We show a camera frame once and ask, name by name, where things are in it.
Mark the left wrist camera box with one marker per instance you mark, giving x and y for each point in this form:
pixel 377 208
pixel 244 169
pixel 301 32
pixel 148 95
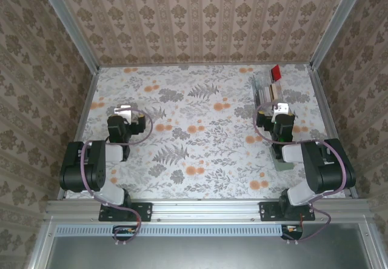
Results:
pixel 122 111

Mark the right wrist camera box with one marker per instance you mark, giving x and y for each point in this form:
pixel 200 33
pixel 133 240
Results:
pixel 282 108

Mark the green card holder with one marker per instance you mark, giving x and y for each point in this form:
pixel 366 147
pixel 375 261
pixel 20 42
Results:
pixel 285 166

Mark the floral patterned table cover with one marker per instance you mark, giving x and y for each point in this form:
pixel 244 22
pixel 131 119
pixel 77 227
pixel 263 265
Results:
pixel 212 123

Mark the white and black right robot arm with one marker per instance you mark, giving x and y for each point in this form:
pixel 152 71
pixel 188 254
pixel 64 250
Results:
pixel 327 172

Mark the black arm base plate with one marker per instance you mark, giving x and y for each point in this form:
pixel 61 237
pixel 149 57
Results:
pixel 145 211
pixel 266 211

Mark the aluminium table end rail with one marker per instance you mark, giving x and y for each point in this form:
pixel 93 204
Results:
pixel 197 65

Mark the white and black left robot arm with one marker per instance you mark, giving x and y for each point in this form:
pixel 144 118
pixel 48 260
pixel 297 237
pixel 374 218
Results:
pixel 82 166

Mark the aluminium frame post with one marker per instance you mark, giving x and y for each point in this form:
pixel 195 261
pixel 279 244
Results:
pixel 69 23
pixel 338 23

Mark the tan credit card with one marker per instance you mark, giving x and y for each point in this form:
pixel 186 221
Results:
pixel 275 89

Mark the aluminium table side rail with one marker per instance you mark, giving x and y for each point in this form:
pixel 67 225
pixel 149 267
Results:
pixel 78 129
pixel 327 114

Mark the aluminium mounting rail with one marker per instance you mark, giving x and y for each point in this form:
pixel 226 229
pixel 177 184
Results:
pixel 206 210

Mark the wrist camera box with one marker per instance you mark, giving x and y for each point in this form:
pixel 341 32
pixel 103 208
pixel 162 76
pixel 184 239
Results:
pixel 122 111
pixel 282 108

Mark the clear acrylic card box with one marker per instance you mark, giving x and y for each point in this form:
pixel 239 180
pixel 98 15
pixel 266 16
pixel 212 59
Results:
pixel 257 87

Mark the grey metal panel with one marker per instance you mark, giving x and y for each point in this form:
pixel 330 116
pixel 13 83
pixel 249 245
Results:
pixel 197 254

